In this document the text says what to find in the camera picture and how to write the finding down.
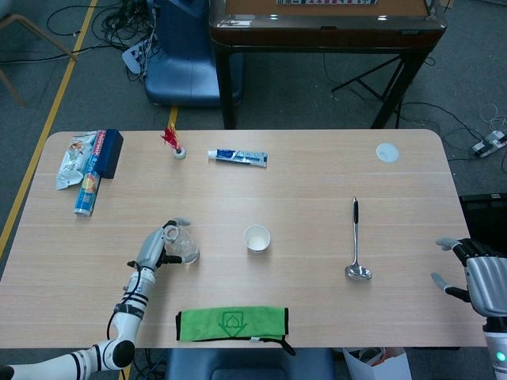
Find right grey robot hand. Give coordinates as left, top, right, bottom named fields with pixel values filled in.
left=430, top=237, right=507, bottom=317

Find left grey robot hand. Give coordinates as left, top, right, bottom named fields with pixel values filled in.
left=135, top=215, right=193, bottom=274

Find clear plastic bottle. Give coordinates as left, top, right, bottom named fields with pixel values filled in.
left=162, top=225, right=200, bottom=267

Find white paper cup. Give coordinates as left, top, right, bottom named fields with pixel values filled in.
left=242, top=224, right=272, bottom=254

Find black box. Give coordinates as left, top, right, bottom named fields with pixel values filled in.
left=458, top=192, right=507, bottom=249

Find blue cling film box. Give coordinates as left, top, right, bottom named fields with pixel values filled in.
left=74, top=129, right=110, bottom=217

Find red feather shuttlecock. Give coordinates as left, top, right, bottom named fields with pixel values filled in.
left=160, top=125, right=188, bottom=161

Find dark blue box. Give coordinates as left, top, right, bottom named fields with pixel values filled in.
left=96, top=128, right=124, bottom=180

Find green microfibre cloth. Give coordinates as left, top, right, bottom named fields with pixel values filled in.
left=175, top=306, right=297, bottom=356

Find silver snack bag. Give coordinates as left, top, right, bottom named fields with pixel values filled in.
left=55, top=131, right=98, bottom=192

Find blue white toothpaste tube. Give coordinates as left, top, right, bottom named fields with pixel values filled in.
left=207, top=148, right=269, bottom=169

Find white paper bag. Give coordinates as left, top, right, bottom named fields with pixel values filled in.
left=342, top=347, right=413, bottom=380

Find white power strip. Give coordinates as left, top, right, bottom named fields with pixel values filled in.
left=469, top=131, right=507, bottom=158
left=120, top=41, right=154, bottom=76

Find blue machine base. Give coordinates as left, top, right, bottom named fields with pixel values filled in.
left=143, top=0, right=243, bottom=109

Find white chair wooden legs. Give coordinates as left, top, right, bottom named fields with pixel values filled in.
left=0, top=0, right=79, bottom=107

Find brown mahjong table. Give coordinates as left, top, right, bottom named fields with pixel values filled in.
left=208, top=0, right=448, bottom=131

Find mahjong tile row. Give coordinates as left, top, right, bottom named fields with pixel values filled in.
left=276, top=0, right=377, bottom=7

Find metal ladle black handle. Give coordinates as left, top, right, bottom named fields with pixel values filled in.
left=344, top=196, right=374, bottom=281

